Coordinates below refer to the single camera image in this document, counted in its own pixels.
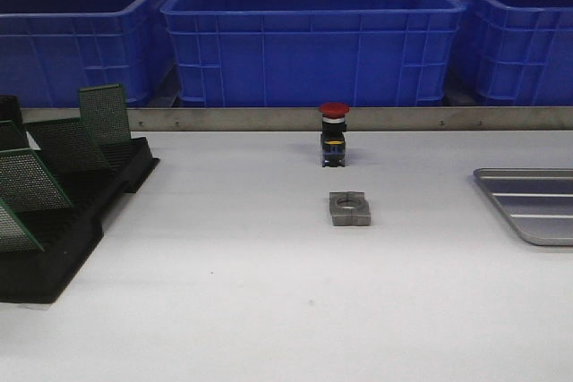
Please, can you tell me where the black slotted board rack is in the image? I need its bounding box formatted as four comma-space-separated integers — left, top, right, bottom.
1, 96, 158, 304

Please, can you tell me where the red emergency stop button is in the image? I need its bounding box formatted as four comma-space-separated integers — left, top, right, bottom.
319, 102, 350, 167

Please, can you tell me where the dark green leftmost board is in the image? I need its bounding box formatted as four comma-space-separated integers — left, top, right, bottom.
0, 120, 29, 151

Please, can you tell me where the rearmost green perforated board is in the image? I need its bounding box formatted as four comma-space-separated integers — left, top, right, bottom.
78, 83, 131, 146

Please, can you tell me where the left front blue crate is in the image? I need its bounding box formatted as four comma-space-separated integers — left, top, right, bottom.
1, 0, 174, 107

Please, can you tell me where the steel table edge rail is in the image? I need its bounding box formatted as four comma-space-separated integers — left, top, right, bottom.
20, 106, 573, 132

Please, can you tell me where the centre blue plastic crate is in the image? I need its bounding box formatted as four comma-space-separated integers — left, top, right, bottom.
162, 0, 464, 108

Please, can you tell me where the right front blue crate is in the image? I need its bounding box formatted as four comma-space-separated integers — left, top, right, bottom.
449, 0, 572, 106

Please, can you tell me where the silver metal tray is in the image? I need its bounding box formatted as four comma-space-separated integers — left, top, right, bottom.
474, 168, 572, 247

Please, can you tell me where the grey metal clamp block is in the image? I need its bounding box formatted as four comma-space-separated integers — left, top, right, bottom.
329, 191, 372, 226

